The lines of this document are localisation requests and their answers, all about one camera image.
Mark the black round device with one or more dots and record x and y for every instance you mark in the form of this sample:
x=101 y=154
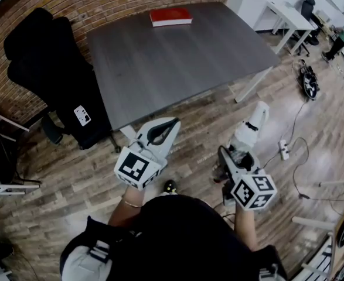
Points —
x=308 y=83

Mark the white printed card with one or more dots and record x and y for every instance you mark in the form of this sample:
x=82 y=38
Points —
x=82 y=116

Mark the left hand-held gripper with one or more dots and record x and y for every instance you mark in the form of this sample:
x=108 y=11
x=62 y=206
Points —
x=135 y=165

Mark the black shoe with yellow dots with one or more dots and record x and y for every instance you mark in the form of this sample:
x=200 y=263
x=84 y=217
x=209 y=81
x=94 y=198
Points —
x=170 y=186

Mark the white power strip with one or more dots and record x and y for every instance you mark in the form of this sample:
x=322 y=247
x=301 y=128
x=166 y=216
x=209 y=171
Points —
x=284 y=151

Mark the person's left forearm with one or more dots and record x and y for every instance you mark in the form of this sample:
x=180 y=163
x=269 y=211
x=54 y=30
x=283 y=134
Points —
x=126 y=209

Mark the white desk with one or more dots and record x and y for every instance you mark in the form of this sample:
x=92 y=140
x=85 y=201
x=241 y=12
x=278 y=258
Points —
x=289 y=15

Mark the person's black top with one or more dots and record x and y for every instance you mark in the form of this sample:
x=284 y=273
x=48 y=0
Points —
x=174 y=239

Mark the black mesh office chair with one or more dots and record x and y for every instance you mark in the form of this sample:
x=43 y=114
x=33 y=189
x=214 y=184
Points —
x=308 y=9

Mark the dark grey table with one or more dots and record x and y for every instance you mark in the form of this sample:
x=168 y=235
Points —
x=174 y=66

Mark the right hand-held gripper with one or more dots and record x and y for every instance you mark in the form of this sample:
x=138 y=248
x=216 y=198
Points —
x=256 y=195

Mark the red book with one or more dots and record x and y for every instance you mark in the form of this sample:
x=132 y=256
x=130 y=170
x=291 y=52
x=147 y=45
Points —
x=168 y=15

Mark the person's right forearm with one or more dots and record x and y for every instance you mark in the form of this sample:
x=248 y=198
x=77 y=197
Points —
x=246 y=230

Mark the white table frame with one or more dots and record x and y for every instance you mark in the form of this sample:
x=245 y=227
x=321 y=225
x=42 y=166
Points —
x=315 y=222

